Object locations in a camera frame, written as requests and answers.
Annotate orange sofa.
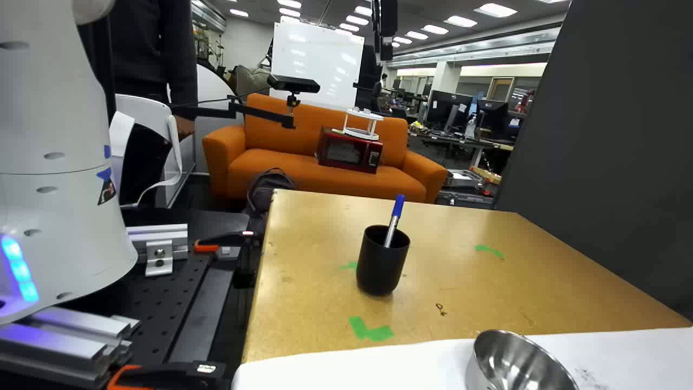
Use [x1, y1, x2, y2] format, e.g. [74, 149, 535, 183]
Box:
[200, 91, 453, 206]

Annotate white whiteboard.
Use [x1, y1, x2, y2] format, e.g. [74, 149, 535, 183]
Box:
[268, 19, 367, 112]

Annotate small white rack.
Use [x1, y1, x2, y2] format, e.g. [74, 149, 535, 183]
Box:
[340, 107, 385, 141]

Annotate dark fabric backdrop panel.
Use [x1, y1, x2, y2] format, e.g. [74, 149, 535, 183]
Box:
[494, 0, 693, 321]

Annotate blue capped pen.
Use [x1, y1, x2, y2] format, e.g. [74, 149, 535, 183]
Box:
[380, 192, 409, 249]

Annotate metal bowl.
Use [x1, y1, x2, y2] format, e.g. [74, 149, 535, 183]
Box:
[463, 326, 581, 390]

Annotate orange black clamp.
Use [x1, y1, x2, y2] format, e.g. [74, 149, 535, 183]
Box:
[105, 358, 226, 390]
[190, 227, 262, 257]

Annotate aluminium extrusion rail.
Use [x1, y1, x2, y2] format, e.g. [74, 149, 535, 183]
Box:
[0, 306, 143, 390]

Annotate aluminium angle bracket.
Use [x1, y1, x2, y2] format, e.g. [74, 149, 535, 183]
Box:
[125, 221, 193, 280]

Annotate black camera on boom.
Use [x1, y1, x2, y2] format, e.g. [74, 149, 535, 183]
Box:
[170, 72, 322, 131]

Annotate desk with computer monitors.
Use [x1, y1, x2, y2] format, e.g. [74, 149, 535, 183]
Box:
[409, 87, 526, 170]

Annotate person in dark clothes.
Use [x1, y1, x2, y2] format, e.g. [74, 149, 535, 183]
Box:
[75, 0, 200, 208]

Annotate white cloth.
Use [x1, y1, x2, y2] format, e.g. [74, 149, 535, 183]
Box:
[231, 325, 693, 390]

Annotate black cup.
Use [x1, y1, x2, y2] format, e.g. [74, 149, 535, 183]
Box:
[355, 223, 414, 299]

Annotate white chair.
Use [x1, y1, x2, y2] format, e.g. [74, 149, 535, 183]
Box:
[105, 91, 193, 211]

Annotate curved green tape mark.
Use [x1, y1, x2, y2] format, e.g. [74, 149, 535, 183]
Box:
[471, 243, 507, 262]

